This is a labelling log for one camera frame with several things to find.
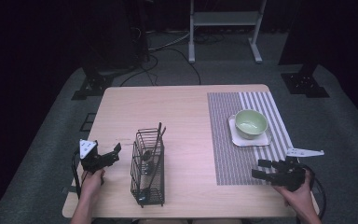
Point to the striped grey placemat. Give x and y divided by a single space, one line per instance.
223 140

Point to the black tape square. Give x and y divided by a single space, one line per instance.
88 122

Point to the white square plate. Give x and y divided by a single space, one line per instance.
248 141

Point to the dark spoon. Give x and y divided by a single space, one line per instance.
146 155

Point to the person's left hand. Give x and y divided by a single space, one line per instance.
91 183

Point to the green bowl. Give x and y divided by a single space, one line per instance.
250 124

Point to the person's right hand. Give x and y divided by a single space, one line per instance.
298 197

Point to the black stand base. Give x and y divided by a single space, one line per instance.
93 85
304 84

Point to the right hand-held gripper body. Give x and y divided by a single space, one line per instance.
292 175

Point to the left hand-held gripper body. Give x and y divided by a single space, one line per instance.
90 161

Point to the black chopstick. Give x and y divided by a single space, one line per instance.
160 146
156 152

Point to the white metal stand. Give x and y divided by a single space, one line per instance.
223 18

